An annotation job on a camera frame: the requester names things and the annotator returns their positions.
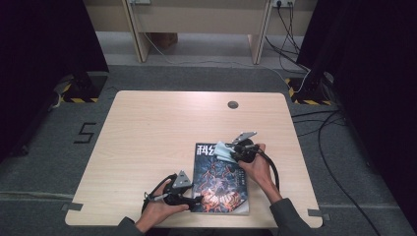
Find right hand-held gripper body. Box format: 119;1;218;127
230;131;261;164

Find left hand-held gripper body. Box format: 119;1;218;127
161;169;195;207

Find light blue cloth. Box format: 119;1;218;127
213;141;238;164

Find dark blue illustrated magazine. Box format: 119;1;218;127
191;142;251;216

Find person's right hand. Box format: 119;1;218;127
237;143;283;205

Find person's left hand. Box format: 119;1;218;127
135;179;191;234

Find black stand base hazard stripes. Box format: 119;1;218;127
53;72;109;104
283;70;335;107

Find grey tape piece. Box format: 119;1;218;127
60;202;85;212
307;207;331;221

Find brown cardboard box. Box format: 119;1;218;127
149;31;179;50

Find beige wooden desk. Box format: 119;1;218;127
83;0;318;65

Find black curtain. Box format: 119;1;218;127
0;0;110;165
296;0;417;227

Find right hand-held gripper black cable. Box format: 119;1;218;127
255;147;281;193

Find black floor cables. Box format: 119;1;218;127
290;109;384;236

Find white floor cable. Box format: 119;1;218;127
142;30;312;86

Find black socket cables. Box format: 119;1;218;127
265;2;311;74

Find white wall socket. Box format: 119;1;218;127
271;0;296;9

